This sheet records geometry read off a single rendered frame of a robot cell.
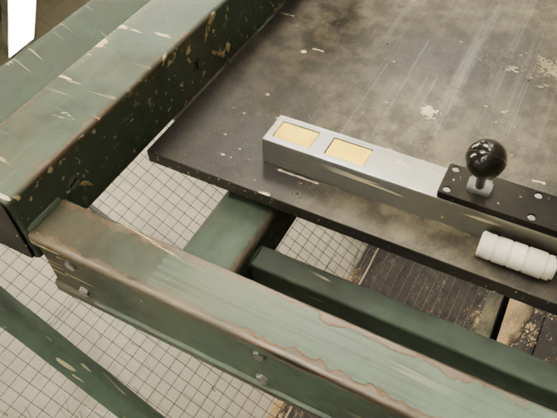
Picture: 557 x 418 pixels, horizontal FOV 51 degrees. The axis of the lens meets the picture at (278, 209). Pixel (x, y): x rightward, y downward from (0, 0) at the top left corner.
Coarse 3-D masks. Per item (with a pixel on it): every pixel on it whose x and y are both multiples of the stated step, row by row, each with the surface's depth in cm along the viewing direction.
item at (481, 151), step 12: (480, 144) 53; (492, 144) 53; (468, 156) 54; (480, 156) 53; (492, 156) 53; (504, 156) 53; (468, 168) 54; (480, 168) 53; (492, 168) 53; (504, 168) 54; (468, 180) 64; (480, 180) 60; (480, 192) 63
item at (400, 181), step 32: (320, 128) 73; (288, 160) 73; (320, 160) 70; (384, 160) 69; (416, 160) 69; (384, 192) 68; (416, 192) 66; (448, 224) 67; (480, 224) 64; (512, 224) 62
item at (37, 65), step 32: (96, 0) 133; (128, 0) 137; (64, 32) 126; (96, 32) 130; (32, 64) 120; (64, 64) 123; (0, 96) 114; (32, 96) 117; (0, 288) 108; (0, 320) 107; (32, 320) 109; (64, 352) 110; (96, 384) 112; (128, 416) 114; (160, 416) 118
